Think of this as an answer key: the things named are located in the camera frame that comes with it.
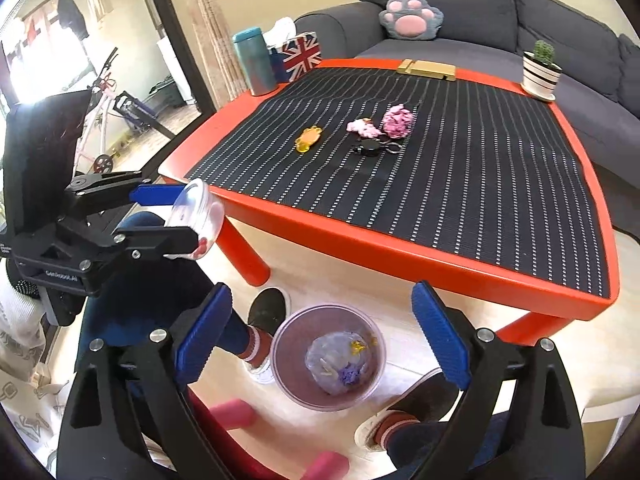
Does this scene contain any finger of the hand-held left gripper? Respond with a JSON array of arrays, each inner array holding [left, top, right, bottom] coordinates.
[[65, 170, 188, 213], [87, 225, 200, 264]]

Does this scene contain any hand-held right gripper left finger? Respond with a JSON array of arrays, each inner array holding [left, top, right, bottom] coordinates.
[[56, 282, 236, 480]]

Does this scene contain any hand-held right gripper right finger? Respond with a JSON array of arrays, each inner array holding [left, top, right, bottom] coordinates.
[[411, 280, 586, 480]]

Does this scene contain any large round clear container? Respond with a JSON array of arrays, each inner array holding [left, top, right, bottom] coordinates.
[[164, 178, 224, 261]]

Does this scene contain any pink translucent waste bin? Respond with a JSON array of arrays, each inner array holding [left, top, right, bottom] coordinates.
[[271, 304, 387, 411]]

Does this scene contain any orange rubber toy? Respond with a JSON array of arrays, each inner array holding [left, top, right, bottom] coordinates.
[[293, 126, 322, 153]]

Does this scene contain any black key fob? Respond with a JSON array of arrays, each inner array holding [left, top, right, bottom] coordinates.
[[350, 141, 403, 157]]

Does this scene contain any pink plush toy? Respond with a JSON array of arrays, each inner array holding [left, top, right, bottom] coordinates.
[[346, 117, 383, 139]]

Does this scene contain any pink paper ball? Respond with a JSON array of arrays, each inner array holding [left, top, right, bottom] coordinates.
[[382, 104, 416, 138]]

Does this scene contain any person's right black shoe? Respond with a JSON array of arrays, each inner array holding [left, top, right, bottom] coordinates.
[[356, 367, 461, 451]]

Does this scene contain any person's black shoe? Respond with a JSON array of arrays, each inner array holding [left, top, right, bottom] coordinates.
[[247, 287, 291, 383], [356, 367, 461, 451]]

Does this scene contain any pink bicycle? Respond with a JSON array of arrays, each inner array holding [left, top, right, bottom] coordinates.
[[75, 47, 176, 176]]

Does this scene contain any person's left black shoe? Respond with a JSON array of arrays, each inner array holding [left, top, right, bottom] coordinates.
[[247, 287, 291, 383]]

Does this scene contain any red chair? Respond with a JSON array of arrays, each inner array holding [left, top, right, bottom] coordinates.
[[185, 392, 351, 480]]

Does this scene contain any person's right leg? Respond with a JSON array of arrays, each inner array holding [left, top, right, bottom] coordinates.
[[385, 410, 506, 480]]

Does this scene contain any clear plastic bag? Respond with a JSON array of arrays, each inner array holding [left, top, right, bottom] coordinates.
[[306, 332, 373, 396]]

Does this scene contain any red table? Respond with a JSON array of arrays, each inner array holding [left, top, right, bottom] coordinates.
[[159, 57, 621, 346]]

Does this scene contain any dark hanging garment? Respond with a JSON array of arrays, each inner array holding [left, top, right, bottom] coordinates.
[[55, 0, 88, 41]]

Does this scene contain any teal thermos bottle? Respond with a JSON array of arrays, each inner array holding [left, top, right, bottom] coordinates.
[[232, 27, 277, 97]]

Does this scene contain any beige curtain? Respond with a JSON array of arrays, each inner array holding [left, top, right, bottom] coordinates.
[[172, 0, 248, 111]]

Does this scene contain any white printed cloth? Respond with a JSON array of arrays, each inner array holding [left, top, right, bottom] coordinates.
[[0, 340, 71, 441]]

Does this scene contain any flag print tissue box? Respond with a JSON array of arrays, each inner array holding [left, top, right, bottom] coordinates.
[[267, 31, 322, 82]]

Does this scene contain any white tissue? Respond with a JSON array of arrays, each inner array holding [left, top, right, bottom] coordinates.
[[262, 16, 300, 48]]

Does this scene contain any wooden phone stand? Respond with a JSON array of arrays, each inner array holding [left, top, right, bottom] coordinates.
[[397, 59, 457, 82]]

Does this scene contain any potted cactus striped pot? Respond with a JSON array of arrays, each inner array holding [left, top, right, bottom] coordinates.
[[521, 40, 562, 102]]

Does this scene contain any grey pink paw cushion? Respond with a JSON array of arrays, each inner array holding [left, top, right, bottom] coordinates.
[[378, 0, 446, 41]]

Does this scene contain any dark grey sofa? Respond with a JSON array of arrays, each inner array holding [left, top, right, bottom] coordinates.
[[294, 0, 640, 168]]

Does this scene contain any black sliding door frame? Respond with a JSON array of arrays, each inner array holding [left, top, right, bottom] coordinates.
[[140, 0, 223, 116]]

